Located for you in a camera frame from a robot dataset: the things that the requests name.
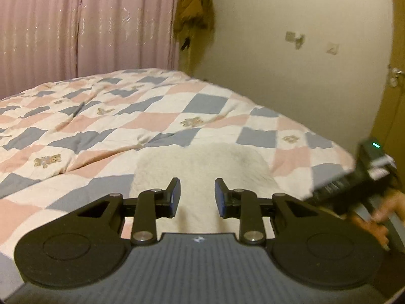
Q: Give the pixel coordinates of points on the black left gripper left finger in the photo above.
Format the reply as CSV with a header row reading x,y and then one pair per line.
x,y
169,199

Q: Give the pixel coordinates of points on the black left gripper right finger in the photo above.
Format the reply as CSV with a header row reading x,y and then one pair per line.
x,y
228,201

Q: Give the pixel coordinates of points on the white fleece jacket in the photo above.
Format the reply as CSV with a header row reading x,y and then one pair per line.
x,y
197,167

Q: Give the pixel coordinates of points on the person's right hand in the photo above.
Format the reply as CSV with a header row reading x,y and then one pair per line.
x,y
393,202

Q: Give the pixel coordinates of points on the wooden door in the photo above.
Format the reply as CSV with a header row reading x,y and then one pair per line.
x,y
388,127

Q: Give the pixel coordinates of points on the checkered pink grey quilt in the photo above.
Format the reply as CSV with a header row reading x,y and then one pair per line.
x,y
65,144

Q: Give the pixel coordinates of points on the brown hanging jacket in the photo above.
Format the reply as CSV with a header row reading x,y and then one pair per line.
x,y
191,15

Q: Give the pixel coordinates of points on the pink curtain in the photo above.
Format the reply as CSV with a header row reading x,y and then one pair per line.
x,y
52,40

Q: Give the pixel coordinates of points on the metal door handle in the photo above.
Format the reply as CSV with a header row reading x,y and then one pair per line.
x,y
396,77

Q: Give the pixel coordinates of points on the white wall switch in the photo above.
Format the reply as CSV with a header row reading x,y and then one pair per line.
x,y
332,48

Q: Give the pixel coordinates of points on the white wall socket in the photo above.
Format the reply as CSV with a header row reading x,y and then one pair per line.
x,y
296,38

